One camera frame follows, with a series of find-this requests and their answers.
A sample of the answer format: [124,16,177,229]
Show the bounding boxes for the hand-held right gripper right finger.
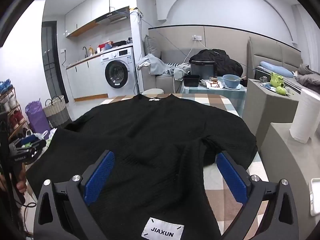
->
[215,151,299,240]

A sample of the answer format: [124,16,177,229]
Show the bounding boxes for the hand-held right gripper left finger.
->
[33,150,115,240]

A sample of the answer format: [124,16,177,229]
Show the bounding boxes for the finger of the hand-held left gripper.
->
[24,135,47,153]

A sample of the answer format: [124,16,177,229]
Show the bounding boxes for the black knit sweater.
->
[25,93,258,240]

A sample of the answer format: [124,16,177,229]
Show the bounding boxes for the person's left forearm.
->
[0,170,27,240]

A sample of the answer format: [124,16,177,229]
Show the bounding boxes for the grey clothes pile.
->
[136,53,190,80]

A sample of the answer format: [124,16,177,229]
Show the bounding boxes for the person's left hand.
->
[14,164,27,193]

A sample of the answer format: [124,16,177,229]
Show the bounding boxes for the white plastic bag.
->
[34,127,58,143]

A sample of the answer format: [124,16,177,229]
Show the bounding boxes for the purple bag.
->
[25,99,52,139]

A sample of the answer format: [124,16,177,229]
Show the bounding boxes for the woven laundry basket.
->
[43,95,70,128]

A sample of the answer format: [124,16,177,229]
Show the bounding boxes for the shoe rack with shoes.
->
[0,79,30,143]

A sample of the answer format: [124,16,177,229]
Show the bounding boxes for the checkered tablecloth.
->
[99,93,272,240]

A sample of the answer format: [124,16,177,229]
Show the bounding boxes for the grey side cabinet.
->
[260,122,320,240]
[242,78,300,150]

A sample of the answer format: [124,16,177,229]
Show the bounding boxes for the white lower cabinets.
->
[65,55,108,102]

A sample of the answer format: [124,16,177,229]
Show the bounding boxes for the white cabinets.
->
[65,0,137,38]
[65,55,108,102]

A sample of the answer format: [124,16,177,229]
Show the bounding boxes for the black framed door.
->
[41,21,69,100]

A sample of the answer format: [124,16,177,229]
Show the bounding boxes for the small table with teal cover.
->
[180,76,248,118]

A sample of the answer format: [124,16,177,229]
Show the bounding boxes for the white phone case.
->
[309,177,320,217]

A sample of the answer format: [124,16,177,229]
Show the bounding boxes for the white food container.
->
[201,78,224,90]

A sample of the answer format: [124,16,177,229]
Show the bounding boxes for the paper towel roll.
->
[289,88,320,143]

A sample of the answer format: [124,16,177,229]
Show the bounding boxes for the blue bowl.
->
[222,74,241,89]

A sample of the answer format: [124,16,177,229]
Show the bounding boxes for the white round stool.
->
[142,88,164,95]

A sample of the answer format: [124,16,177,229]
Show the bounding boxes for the white washing machine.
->
[100,47,137,98]

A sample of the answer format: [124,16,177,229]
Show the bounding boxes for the black plastic tray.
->
[182,74,201,87]

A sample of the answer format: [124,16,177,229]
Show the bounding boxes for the green toy figure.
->
[270,72,287,95]

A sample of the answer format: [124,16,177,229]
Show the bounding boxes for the light blue pillow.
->
[259,61,294,78]

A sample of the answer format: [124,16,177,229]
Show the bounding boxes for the black jacket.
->
[189,49,243,77]

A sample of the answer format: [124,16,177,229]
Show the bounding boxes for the grey jacket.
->
[295,64,320,93]

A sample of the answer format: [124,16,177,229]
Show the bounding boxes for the beige padded headboard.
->
[247,36,303,80]

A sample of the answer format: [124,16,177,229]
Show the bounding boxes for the grey cushion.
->
[144,35,162,62]

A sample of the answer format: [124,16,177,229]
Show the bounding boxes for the range hood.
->
[96,7,130,25]

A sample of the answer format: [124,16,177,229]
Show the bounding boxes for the white upper cabinets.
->
[65,0,137,38]

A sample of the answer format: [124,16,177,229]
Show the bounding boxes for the white curtain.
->
[297,2,320,73]

